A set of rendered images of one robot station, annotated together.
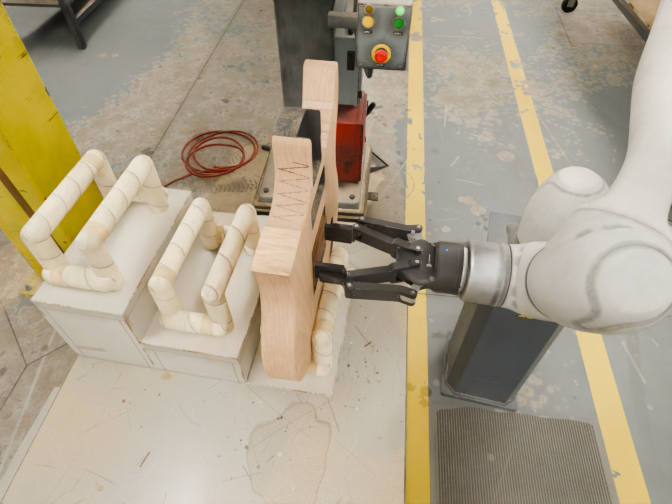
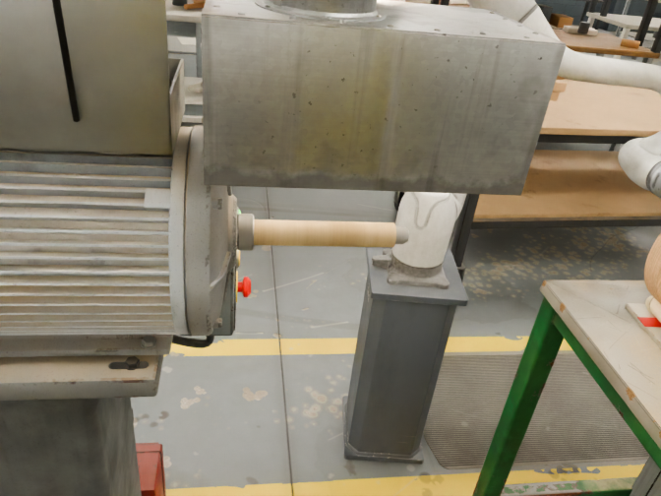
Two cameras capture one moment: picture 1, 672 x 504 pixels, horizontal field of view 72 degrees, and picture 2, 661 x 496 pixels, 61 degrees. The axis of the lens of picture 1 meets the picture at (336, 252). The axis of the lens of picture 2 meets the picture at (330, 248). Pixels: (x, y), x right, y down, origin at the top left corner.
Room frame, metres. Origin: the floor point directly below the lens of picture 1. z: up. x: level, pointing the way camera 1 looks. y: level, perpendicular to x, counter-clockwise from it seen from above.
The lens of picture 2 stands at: (1.50, 0.74, 1.61)
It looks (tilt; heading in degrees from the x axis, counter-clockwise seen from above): 31 degrees down; 252
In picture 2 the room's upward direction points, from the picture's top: 7 degrees clockwise
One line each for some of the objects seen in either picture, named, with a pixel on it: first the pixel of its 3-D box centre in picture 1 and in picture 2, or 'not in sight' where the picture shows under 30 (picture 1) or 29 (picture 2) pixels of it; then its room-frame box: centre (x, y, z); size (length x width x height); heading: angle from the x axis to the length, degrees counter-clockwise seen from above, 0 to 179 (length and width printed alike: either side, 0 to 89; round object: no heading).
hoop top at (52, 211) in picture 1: (67, 194); not in sight; (0.52, 0.40, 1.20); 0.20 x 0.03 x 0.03; 170
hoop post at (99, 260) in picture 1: (101, 263); not in sight; (0.42, 0.34, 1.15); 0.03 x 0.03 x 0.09
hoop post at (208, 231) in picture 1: (206, 226); not in sight; (0.57, 0.23, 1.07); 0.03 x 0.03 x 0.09
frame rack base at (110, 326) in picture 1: (135, 272); not in sight; (0.51, 0.36, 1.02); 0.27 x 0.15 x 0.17; 171
